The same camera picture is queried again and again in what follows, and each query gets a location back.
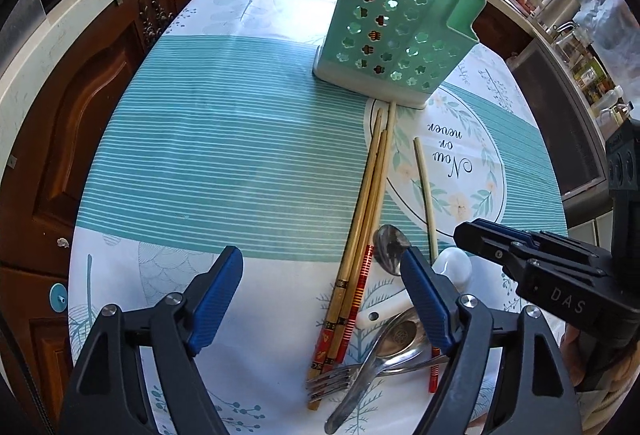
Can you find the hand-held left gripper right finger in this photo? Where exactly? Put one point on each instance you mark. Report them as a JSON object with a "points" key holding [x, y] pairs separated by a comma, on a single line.
{"points": [[427, 300]]}

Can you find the white ceramic spoon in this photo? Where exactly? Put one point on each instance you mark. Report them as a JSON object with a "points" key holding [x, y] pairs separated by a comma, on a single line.
{"points": [[452, 265]]}

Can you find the metal fork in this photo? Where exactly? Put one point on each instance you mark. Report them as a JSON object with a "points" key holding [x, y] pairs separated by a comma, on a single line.
{"points": [[330, 382]]}

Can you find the green perforated utensil holder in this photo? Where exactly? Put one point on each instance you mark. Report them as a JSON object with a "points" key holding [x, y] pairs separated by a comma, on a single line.
{"points": [[400, 40]]}

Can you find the teal striped floral tablecloth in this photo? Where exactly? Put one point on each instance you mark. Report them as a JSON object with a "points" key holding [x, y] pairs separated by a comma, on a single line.
{"points": [[225, 140]]}

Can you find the teal round hook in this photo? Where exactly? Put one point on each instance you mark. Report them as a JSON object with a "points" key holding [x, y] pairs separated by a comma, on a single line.
{"points": [[59, 297]]}

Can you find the small metal spoon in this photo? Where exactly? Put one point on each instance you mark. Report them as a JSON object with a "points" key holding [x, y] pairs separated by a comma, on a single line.
{"points": [[392, 250]]}

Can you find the black built-in appliance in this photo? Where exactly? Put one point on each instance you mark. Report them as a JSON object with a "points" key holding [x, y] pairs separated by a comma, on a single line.
{"points": [[555, 115]]}

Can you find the large metal spoon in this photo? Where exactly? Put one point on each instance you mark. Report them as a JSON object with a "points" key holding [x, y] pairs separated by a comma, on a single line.
{"points": [[400, 335]]}

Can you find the brown bamboo chopstick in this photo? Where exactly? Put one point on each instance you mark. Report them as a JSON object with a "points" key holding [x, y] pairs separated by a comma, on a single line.
{"points": [[349, 245], [366, 215]]}

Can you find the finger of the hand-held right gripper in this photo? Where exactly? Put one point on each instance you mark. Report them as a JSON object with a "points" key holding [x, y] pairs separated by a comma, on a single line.
{"points": [[510, 230], [485, 245]]}

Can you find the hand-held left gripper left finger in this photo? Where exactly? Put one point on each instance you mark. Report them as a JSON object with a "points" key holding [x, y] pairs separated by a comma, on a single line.
{"points": [[217, 300]]}

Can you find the cream chopstick with red end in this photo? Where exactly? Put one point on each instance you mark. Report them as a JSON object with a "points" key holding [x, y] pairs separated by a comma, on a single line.
{"points": [[424, 195], [361, 285]]}

